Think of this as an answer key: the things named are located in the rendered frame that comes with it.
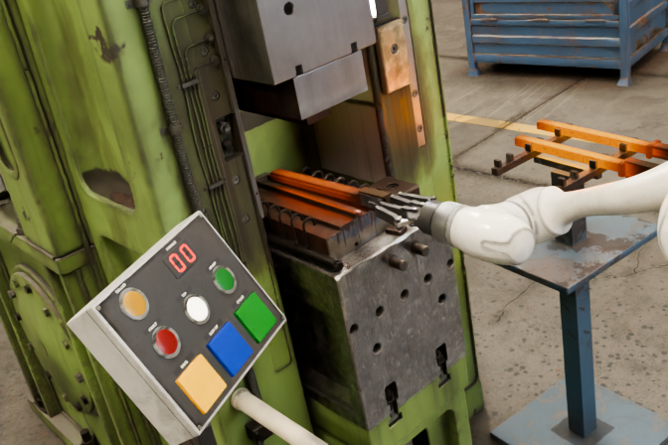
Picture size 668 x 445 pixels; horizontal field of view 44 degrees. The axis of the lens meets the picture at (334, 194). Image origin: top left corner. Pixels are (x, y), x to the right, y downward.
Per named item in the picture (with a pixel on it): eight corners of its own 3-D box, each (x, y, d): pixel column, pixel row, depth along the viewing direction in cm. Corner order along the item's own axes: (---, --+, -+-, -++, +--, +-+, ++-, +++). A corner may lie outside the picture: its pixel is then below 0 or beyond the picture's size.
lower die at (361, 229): (391, 227, 200) (386, 196, 197) (330, 263, 189) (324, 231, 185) (284, 192, 230) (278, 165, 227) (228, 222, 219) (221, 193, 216)
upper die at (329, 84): (368, 89, 185) (361, 50, 181) (301, 120, 174) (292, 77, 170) (258, 72, 216) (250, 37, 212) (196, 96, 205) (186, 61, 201)
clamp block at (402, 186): (423, 207, 207) (420, 184, 204) (401, 221, 202) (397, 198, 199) (390, 197, 215) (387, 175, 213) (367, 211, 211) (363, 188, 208)
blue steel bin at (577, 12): (674, 48, 566) (674, -59, 536) (628, 87, 514) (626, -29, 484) (519, 43, 642) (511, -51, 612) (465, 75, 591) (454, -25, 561)
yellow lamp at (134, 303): (154, 310, 139) (147, 289, 137) (129, 324, 136) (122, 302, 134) (144, 305, 141) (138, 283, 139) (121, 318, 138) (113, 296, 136)
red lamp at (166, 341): (185, 349, 140) (179, 328, 138) (162, 363, 137) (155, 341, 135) (176, 342, 142) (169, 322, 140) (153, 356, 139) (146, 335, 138)
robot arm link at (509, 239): (446, 258, 167) (487, 241, 175) (508, 280, 156) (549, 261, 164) (447, 209, 164) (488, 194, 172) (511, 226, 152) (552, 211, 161)
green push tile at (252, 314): (277, 320, 160) (254, 290, 158) (260, 343, 154) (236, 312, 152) (271, 323, 161) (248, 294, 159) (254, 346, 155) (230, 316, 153)
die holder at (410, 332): (467, 354, 222) (448, 209, 204) (368, 432, 201) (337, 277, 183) (331, 293, 263) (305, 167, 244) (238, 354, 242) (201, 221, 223)
